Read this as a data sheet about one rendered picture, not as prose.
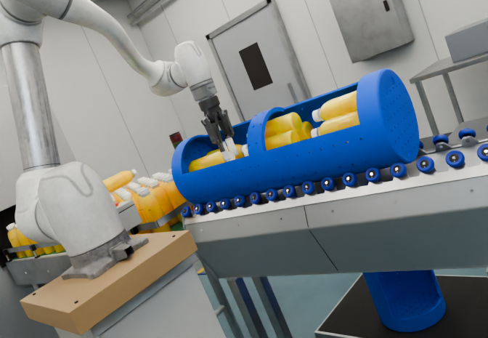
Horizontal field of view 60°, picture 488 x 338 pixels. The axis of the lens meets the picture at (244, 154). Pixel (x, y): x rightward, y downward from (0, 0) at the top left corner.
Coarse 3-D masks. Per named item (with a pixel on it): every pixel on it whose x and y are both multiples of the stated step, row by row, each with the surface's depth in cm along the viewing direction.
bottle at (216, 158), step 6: (204, 156) 165; (210, 156) 161; (216, 156) 159; (222, 156) 159; (192, 162) 168; (198, 162) 165; (204, 162) 163; (210, 162) 160; (216, 162) 159; (222, 162) 158; (192, 168) 167; (198, 168) 165
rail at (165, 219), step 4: (184, 204) 186; (188, 204) 187; (176, 208) 182; (180, 208) 183; (168, 212) 179; (172, 212) 180; (176, 212) 181; (180, 212) 183; (164, 216) 176; (168, 216) 178; (172, 216) 179; (156, 220) 173; (160, 220) 174; (164, 220) 176; (168, 220) 177; (160, 224) 174
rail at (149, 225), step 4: (140, 224) 179; (144, 224) 177; (148, 224) 175; (152, 224) 174; (156, 224) 173; (140, 228) 180; (144, 228) 178; (148, 228) 177; (152, 228) 175; (36, 244) 243; (40, 244) 240; (44, 244) 237; (48, 244) 234; (52, 244) 231; (56, 244) 229; (12, 248) 264; (16, 248) 261; (20, 248) 257; (24, 248) 254; (28, 248) 250; (36, 248) 244; (12, 252) 266
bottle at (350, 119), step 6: (348, 114) 125; (354, 114) 123; (330, 120) 129; (336, 120) 127; (342, 120) 125; (348, 120) 124; (354, 120) 123; (324, 126) 130; (330, 126) 128; (336, 126) 126; (342, 126) 125; (348, 126) 124; (318, 132) 133; (324, 132) 130
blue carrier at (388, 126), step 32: (320, 96) 142; (384, 96) 117; (256, 128) 142; (352, 128) 118; (384, 128) 113; (416, 128) 131; (192, 160) 177; (256, 160) 141; (288, 160) 134; (320, 160) 128; (352, 160) 123; (384, 160) 119; (192, 192) 165; (224, 192) 157
